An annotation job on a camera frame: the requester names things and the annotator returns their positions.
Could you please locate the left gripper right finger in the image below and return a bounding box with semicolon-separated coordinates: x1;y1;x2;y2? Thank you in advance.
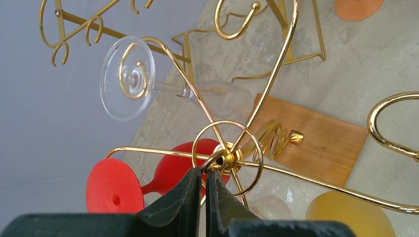
206;171;355;237

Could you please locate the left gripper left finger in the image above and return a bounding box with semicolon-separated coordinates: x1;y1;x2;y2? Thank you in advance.
0;168;202;237

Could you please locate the clear stemmed glass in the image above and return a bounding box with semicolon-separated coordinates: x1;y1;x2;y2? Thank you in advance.
249;195;292;220

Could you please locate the gold swirl wine glass rack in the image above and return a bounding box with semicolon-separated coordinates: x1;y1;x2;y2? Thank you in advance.
105;0;419;215

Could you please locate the red plastic goblet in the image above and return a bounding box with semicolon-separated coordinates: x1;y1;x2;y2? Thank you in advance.
85;138;231;214

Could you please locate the yellow goblet front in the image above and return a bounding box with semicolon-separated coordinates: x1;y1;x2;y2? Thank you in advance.
305;192;396;237

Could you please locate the clear wine glass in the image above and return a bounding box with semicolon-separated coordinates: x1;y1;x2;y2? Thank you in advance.
100;36;253;121

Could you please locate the orange plastic goblet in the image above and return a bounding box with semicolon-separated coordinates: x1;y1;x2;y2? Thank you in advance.
334;0;384;22

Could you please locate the gold tall wire rack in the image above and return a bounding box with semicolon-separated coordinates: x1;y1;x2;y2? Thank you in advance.
39;0;326;84

